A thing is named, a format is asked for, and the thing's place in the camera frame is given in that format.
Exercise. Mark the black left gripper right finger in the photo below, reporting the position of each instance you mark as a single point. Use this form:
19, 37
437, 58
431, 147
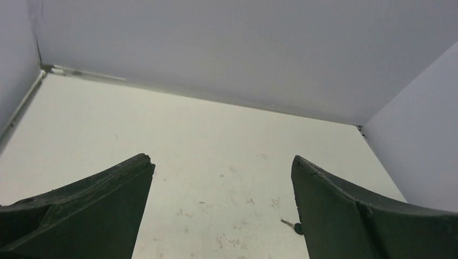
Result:
340, 219

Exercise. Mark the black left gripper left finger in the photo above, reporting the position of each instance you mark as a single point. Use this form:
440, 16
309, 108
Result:
96, 217

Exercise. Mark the black head key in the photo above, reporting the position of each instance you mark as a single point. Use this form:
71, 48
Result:
297, 227

